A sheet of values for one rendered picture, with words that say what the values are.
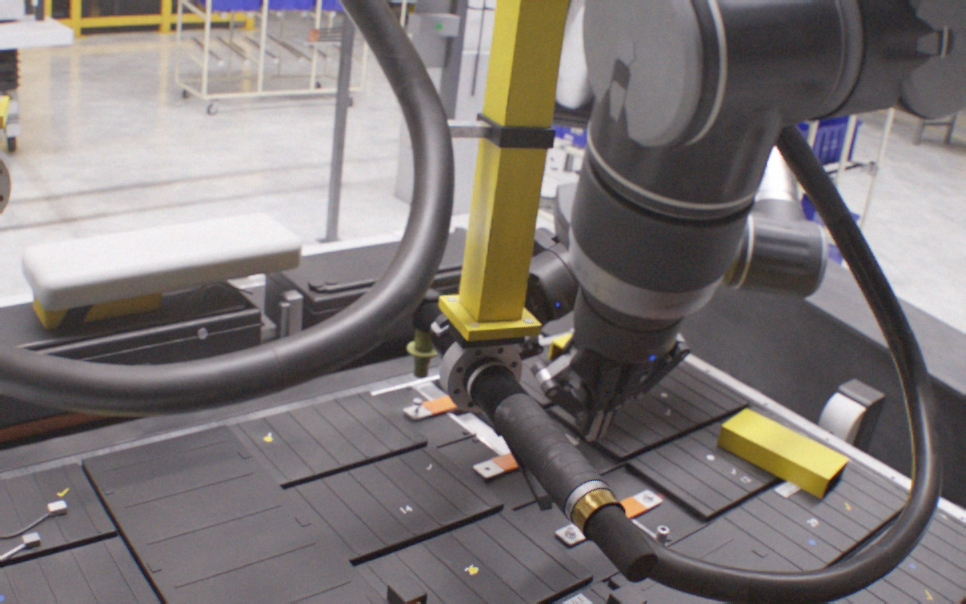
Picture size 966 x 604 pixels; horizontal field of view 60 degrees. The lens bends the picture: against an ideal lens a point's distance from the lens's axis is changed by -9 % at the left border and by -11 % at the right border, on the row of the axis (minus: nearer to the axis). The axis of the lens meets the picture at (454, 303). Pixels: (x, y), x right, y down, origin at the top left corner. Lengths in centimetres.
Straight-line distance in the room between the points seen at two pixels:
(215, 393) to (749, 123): 32
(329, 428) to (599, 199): 65
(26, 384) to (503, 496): 64
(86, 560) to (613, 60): 68
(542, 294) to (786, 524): 40
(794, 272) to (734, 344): 108
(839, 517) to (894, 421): 90
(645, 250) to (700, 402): 80
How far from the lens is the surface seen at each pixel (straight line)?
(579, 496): 78
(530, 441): 85
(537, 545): 97
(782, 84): 48
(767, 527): 109
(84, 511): 99
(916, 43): 56
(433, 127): 65
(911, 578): 110
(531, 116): 86
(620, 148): 50
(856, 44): 52
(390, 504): 100
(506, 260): 90
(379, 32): 68
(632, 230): 52
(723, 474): 116
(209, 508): 97
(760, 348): 227
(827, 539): 111
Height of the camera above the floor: 160
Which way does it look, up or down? 24 degrees down
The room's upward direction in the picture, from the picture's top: 7 degrees clockwise
